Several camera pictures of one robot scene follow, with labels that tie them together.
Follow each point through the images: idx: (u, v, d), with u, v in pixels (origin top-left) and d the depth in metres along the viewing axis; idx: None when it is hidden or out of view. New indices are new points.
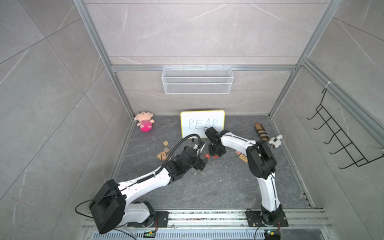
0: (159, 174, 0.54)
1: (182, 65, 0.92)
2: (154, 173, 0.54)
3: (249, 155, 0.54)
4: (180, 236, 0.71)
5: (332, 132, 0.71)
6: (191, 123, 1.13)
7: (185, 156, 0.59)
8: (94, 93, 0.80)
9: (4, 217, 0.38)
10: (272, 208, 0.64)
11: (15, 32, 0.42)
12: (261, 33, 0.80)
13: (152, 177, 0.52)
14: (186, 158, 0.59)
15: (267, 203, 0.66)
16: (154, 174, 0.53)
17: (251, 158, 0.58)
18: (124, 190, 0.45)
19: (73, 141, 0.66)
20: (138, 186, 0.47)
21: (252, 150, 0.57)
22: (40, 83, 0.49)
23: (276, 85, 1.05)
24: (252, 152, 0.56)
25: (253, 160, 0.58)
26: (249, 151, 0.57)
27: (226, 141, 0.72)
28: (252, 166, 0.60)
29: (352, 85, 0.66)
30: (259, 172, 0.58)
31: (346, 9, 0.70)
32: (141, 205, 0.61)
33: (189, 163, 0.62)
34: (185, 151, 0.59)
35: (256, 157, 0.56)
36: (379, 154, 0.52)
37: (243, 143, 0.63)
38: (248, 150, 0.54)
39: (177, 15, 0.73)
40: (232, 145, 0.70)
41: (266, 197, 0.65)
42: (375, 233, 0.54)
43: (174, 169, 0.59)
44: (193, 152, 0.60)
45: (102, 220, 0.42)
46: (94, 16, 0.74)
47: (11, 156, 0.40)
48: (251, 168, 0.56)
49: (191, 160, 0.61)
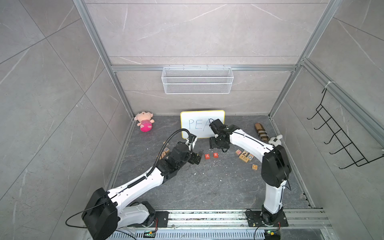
0: (151, 175, 0.53)
1: (182, 65, 0.92)
2: (146, 174, 0.53)
3: (266, 163, 0.52)
4: (180, 236, 0.71)
5: (332, 132, 0.71)
6: (191, 123, 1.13)
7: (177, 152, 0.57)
8: (94, 93, 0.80)
9: (4, 217, 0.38)
10: (274, 211, 0.64)
11: (15, 32, 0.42)
12: (261, 33, 0.80)
13: (144, 179, 0.51)
14: (177, 155, 0.57)
15: (268, 205, 0.65)
16: (145, 176, 0.52)
17: (266, 167, 0.52)
18: (114, 197, 0.43)
19: (73, 141, 0.66)
20: (130, 191, 0.46)
21: (269, 157, 0.50)
22: (40, 83, 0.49)
23: (276, 85, 1.05)
24: (269, 159, 0.50)
25: (269, 168, 0.51)
26: (266, 159, 0.51)
27: (236, 140, 0.65)
28: (266, 175, 0.55)
29: (352, 85, 0.66)
30: (273, 181, 0.53)
31: (346, 9, 0.70)
32: (139, 206, 0.62)
33: (182, 158, 0.61)
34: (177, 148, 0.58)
35: (274, 165, 0.50)
36: (379, 154, 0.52)
37: (257, 146, 0.56)
38: (265, 156, 0.53)
39: (177, 15, 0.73)
40: (243, 146, 0.63)
41: (269, 201, 0.64)
42: (375, 233, 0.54)
43: (166, 167, 0.57)
44: (185, 148, 0.58)
45: (95, 229, 0.42)
46: (94, 16, 0.74)
47: (11, 157, 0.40)
48: (263, 176, 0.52)
49: (183, 155, 0.60)
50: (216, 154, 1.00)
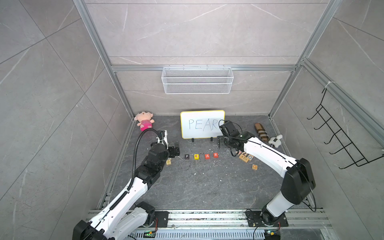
0: (133, 187, 0.51)
1: (182, 65, 0.92)
2: (126, 188, 0.50)
3: (289, 179, 0.46)
4: (180, 236, 0.71)
5: (332, 133, 0.71)
6: (191, 123, 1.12)
7: (154, 155, 0.55)
8: (94, 93, 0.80)
9: (4, 217, 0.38)
10: (276, 214, 0.63)
11: (15, 32, 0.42)
12: (261, 33, 0.80)
13: (127, 194, 0.49)
14: (155, 157, 0.55)
15: (272, 207, 0.64)
16: (126, 190, 0.50)
17: (288, 183, 0.47)
18: (99, 225, 0.41)
19: (73, 141, 0.66)
20: (114, 212, 0.44)
21: (293, 173, 0.45)
22: (40, 83, 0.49)
23: (276, 85, 1.05)
24: (293, 176, 0.44)
25: (292, 185, 0.46)
26: (289, 175, 0.45)
27: (253, 151, 0.59)
28: (287, 190, 0.49)
29: (352, 85, 0.66)
30: (295, 199, 0.47)
31: (346, 9, 0.70)
32: (134, 212, 0.61)
33: (161, 159, 0.59)
34: (153, 150, 0.56)
35: (298, 183, 0.44)
36: (379, 154, 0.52)
37: (278, 159, 0.50)
38: (288, 172, 0.47)
39: (177, 15, 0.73)
40: (260, 157, 0.57)
41: (276, 205, 0.61)
42: (375, 233, 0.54)
43: (147, 172, 0.56)
44: (162, 148, 0.57)
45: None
46: (94, 17, 0.74)
47: (11, 157, 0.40)
48: (284, 191, 0.50)
49: (161, 155, 0.58)
50: (216, 154, 1.00)
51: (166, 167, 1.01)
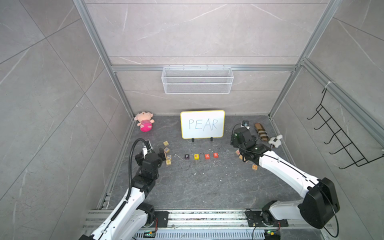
0: (131, 197, 0.52)
1: (182, 65, 0.92)
2: (125, 198, 0.52)
3: (310, 200, 0.43)
4: (180, 236, 0.71)
5: (332, 133, 0.71)
6: (191, 123, 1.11)
7: (148, 164, 0.58)
8: (94, 93, 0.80)
9: (4, 217, 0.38)
10: (278, 218, 0.63)
11: (15, 32, 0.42)
12: (261, 33, 0.80)
13: (126, 204, 0.50)
14: (149, 167, 0.58)
15: (276, 210, 0.63)
16: (125, 200, 0.51)
17: (309, 204, 0.43)
18: (102, 235, 0.42)
19: (73, 141, 0.66)
20: (116, 222, 0.45)
21: (315, 194, 0.41)
22: (40, 83, 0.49)
23: (276, 85, 1.05)
24: (315, 198, 0.41)
25: (313, 207, 0.43)
26: (310, 196, 0.42)
27: (269, 166, 0.56)
28: (308, 212, 0.45)
29: (352, 85, 0.66)
30: (317, 222, 0.44)
31: (346, 9, 0.70)
32: (133, 214, 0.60)
33: (155, 167, 0.62)
34: (147, 159, 0.58)
35: (320, 205, 0.40)
36: (379, 154, 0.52)
37: (298, 177, 0.47)
38: (309, 193, 0.44)
39: (177, 15, 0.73)
40: (277, 173, 0.54)
41: (282, 211, 0.60)
42: (375, 234, 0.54)
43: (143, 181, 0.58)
44: (155, 157, 0.60)
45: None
46: (94, 17, 0.74)
47: (11, 157, 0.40)
48: (303, 213, 0.47)
49: (155, 164, 0.61)
50: (216, 154, 1.00)
51: (166, 167, 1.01)
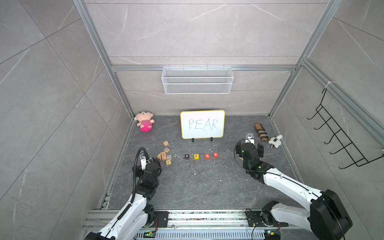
0: (135, 201, 0.56)
1: (182, 65, 0.92)
2: (130, 201, 0.56)
3: (316, 213, 0.43)
4: (180, 236, 0.71)
5: (332, 133, 0.71)
6: (191, 123, 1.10)
7: (150, 173, 0.62)
8: (94, 93, 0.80)
9: (4, 217, 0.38)
10: (278, 220, 0.63)
11: (15, 32, 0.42)
12: (261, 33, 0.80)
13: (131, 206, 0.54)
14: (150, 175, 0.63)
15: (279, 213, 0.62)
16: (130, 203, 0.55)
17: (317, 218, 0.43)
18: (110, 233, 0.44)
19: (73, 141, 0.66)
20: (122, 221, 0.48)
21: (319, 206, 0.42)
22: (40, 83, 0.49)
23: (276, 85, 1.05)
24: (319, 210, 0.41)
25: (321, 221, 0.42)
26: (314, 208, 0.42)
27: (272, 182, 0.58)
28: (318, 226, 0.44)
29: (352, 85, 0.66)
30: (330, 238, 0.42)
31: (346, 9, 0.70)
32: None
33: (155, 175, 0.66)
34: (147, 168, 0.63)
35: (326, 218, 0.40)
36: (379, 154, 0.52)
37: (301, 190, 0.48)
38: (313, 206, 0.42)
39: (177, 15, 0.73)
40: (281, 188, 0.55)
41: (285, 215, 0.59)
42: (375, 234, 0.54)
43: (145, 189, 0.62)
44: (155, 166, 0.65)
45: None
46: (94, 17, 0.74)
47: (11, 156, 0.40)
48: (315, 228, 0.45)
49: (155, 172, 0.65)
50: (216, 154, 1.00)
51: (166, 167, 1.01)
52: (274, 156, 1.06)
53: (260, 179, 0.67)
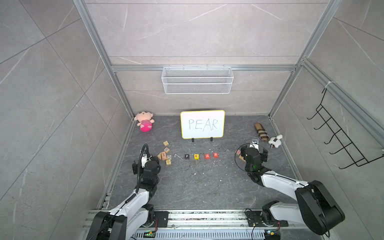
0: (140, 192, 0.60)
1: (182, 65, 0.92)
2: (135, 191, 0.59)
3: (302, 201, 0.46)
4: (180, 236, 0.71)
5: (332, 133, 0.71)
6: (191, 124, 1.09)
7: (150, 171, 0.64)
8: (94, 93, 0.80)
9: (4, 217, 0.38)
10: (277, 218, 0.64)
11: (15, 32, 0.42)
12: (261, 33, 0.80)
13: (136, 195, 0.57)
14: (150, 174, 0.65)
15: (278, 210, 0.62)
16: (135, 193, 0.59)
17: (305, 206, 0.45)
18: (118, 212, 0.47)
19: (73, 141, 0.66)
20: (129, 205, 0.51)
21: (303, 192, 0.45)
22: (41, 83, 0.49)
23: (276, 85, 1.05)
24: (304, 195, 0.44)
25: (307, 208, 0.45)
26: (301, 195, 0.45)
27: (268, 181, 0.62)
28: (308, 216, 0.45)
29: (352, 85, 0.66)
30: (318, 225, 0.43)
31: (346, 9, 0.70)
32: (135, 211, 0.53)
33: (155, 173, 0.69)
34: (147, 167, 0.65)
35: (311, 203, 0.43)
36: (379, 154, 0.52)
37: (289, 182, 0.53)
38: (298, 193, 0.46)
39: (177, 15, 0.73)
40: (275, 185, 0.59)
41: (284, 213, 0.59)
42: (374, 234, 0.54)
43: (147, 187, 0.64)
44: (154, 164, 0.67)
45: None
46: (94, 16, 0.74)
47: (11, 156, 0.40)
48: (306, 218, 0.46)
49: (155, 171, 0.68)
50: (216, 154, 1.00)
51: (167, 167, 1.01)
52: (274, 156, 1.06)
53: (259, 182, 0.67)
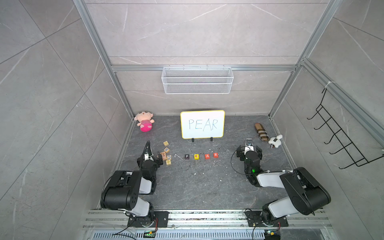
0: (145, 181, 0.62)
1: (182, 65, 0.92)
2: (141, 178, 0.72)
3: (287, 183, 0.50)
4: (180, 236, 0.71)
5: (332, 133, 0.71)
6: (191, 124, 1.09)
7: (147, 170, 0.69)
8: (94, 93, 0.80)
9: (4, 217, 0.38)
10: (276, 215, 0.64)
11: (15, 33, 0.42)
12: (261, 33, 0.80)
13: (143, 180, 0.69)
14: (148, 173, 0.70)
15: (275, 206, 0.63)
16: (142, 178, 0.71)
17: (289, 187, 0.50)
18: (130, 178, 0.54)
19: (73, 141, 0.66)
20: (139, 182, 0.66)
21: (286, 175, 0.50)
22: (41, 83, 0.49)
23: (276, 85, 1.05)
24: (287, 177, 0.49)
25: (292, 189, 0.48)
26: (284, 178, 0.51)
27: (263, 180, 0.66)
28: (295, 197, 0.48)
29: (352, 85, 0.66)
30: (303, 203, 0.45)
31: (346, 9, 0.70)
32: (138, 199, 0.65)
33: (152, 171, 0.73)
34: (145, 167, 0.70)
35: (294, 184, 0.48)
36: (379, 154, 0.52)
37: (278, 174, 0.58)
38: (283, 177, 0.51)
39: (177, 15, 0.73)
40: (269, 182, 0.63)
41: (280, 206, 0.60)
42: (374, 234, 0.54)
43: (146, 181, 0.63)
44: (151, 162, 0.72)
45: (125, 197, 0.45)
46: (94, 16, 0.74)
47: (11, 156, 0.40)
48: (294, 202, 0.49)
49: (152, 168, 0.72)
50: (216, 154, 1.00)
51: (167, 167, 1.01)
52: (274, 156, 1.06)
53: (256, 184, 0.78)
